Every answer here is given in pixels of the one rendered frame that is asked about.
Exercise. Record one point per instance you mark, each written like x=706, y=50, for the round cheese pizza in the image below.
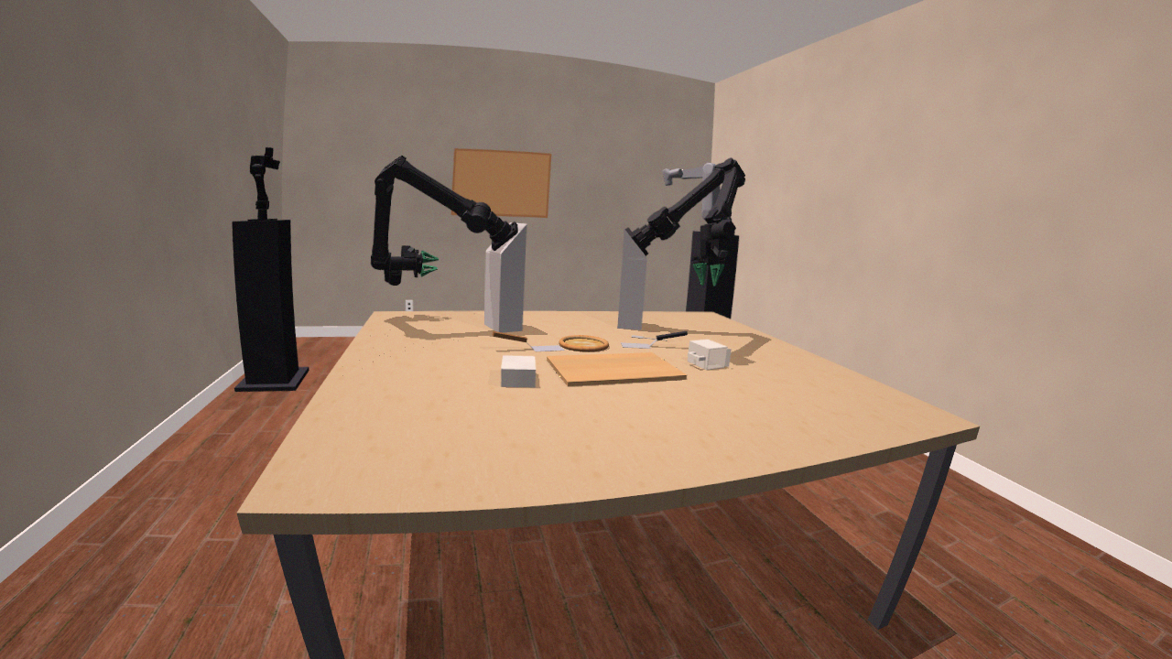
x=583, y=343

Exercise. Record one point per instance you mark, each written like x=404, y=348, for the wooden cutting board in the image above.
x=618, y=368

